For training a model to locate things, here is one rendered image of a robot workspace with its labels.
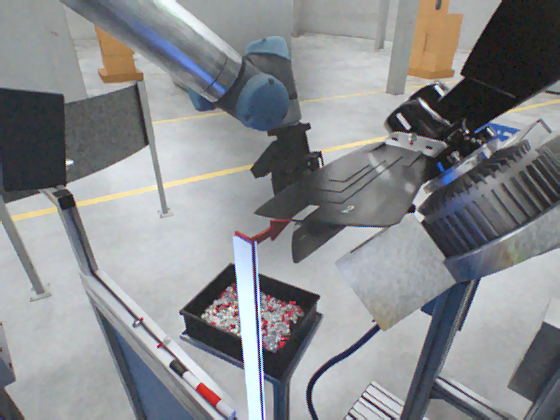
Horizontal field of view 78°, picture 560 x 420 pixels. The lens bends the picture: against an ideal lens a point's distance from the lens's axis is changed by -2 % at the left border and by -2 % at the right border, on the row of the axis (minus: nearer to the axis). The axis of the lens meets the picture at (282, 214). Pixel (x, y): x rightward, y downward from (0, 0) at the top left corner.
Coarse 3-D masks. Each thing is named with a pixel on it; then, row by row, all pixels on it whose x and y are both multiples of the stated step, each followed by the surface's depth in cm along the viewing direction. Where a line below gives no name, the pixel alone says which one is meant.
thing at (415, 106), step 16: (416, 96) 56; (432, 96) 55; (400, 112) 57; (416, 112) 56; (432, 112) 55; (448, 112) 55; (400, 128) 58; (416, 128) 56; (432, 128) 55; (448, 128) 55; (464, 128) 57; (448, 144) 56; (464, 144) 53; (480, 144) 53; (448, 160) 54; (432, 176) 56
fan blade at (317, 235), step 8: (296, 224) 81; (304, 224) 77; (312, 224) 74; (296, 232) 78; (304, 232) 75; (312, 232) 73; (320, 232) 71; (328, 232) 69; (336, 232) 68; (296, 240) 75; (304, 240) 73; (312, 240) 71; (320, 240) 69; (328, 240) 68; (296, 248) 74; (304, 248) 71; (312, 248) 70; (296, 256) 72; (304, 256) 70
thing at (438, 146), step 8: (392, 136) 57; (400, 136) 57; (408, 136) 56; (392, 144) 55; (400, 144) 54; (408, 144) 54; (416, 144) 54; (424, 144) 54; (432, 144) 54; (440, 144) 53; (424, 152) 52; (432, 152) 52
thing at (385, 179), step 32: (352, 160) 51; (384, 160) 49; (416, 160) 48; (288, 192) 49; (320, 192) 45; (352, 192) 42; (384, 192) 41; (416, 192) 40; (320, 224) 37; (352, 224) 35; (384, 224) 34
